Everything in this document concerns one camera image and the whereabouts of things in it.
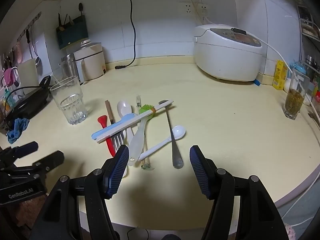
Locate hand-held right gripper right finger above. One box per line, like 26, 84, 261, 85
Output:
189, 145, 288, 240

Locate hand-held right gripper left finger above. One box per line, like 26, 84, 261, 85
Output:
30, 144, 130, 240

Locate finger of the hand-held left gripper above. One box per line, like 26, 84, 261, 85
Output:
15, 150, 65, 179
11, 141, 39, 158

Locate long metal spoon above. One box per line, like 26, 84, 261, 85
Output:
158, 100, 184, 169

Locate green silicone brush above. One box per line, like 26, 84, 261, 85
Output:
127, 104, 157, 167

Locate white plastic spoon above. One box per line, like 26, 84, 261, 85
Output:
137, 125, 187, 162

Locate red plastic spatula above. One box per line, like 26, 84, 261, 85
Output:
97, 115, 117, 157

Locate white speckled utensil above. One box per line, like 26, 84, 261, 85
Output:
96, 99, 174, 144

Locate clear glass cup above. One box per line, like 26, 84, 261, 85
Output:
49, 76, 88, 125

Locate metal fork wooden handle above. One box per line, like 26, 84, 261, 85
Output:
105, 100, 125, 153

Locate disposable chopsticks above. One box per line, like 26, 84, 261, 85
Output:
136, 95, 153, 172

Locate blue cloth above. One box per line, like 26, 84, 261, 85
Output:
7, 117, 30, 144

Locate black electric griddle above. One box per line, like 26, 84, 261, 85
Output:
5, 76, 54, 128

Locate white cutting board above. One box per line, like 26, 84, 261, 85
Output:
17, 58, 40, 88

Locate hanging metal ladle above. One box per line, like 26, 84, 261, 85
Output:
26, 29, 42, 68

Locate clear glass jar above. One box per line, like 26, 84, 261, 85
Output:
60, 53, 80, 84

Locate beige electric pot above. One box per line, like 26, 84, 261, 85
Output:
73, 40, 107, 82

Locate glass of green tea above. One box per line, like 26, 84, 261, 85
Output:
282, 67, 311, 120

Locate white rice cooker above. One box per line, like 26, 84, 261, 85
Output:
192, 24, 265, 82

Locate dark green utensil holder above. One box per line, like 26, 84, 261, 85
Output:
55, 15, 89, 50

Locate yellow box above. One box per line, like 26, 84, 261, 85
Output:
272, 59, 289, 90

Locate teal packet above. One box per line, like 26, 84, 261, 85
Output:
290, 60, 307, 74

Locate black power cable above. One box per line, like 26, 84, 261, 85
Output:
114, 0, 159, 70

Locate white wall socket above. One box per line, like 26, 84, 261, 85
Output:
179, 2, 197, 15
197, 3, 209, 17

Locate metal wall rack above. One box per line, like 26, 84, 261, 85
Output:
296, 2, 320, 80

